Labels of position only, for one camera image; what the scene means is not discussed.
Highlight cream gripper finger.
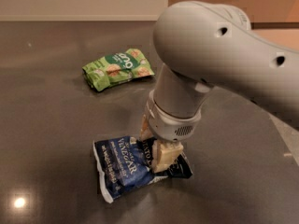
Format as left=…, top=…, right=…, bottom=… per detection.
left=151, top=140, right=183, bottom=173
left=139, top=115, right=153, bottom=141

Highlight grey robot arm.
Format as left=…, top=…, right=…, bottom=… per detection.
left=141, top=1, right=299, bottom=173

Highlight green snack bag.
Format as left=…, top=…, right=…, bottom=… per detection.
left=82, top=49, right=154, bottom=91

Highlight blue kettle chip bag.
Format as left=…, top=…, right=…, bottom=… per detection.
left=93, top=136, right=192, bottom=203

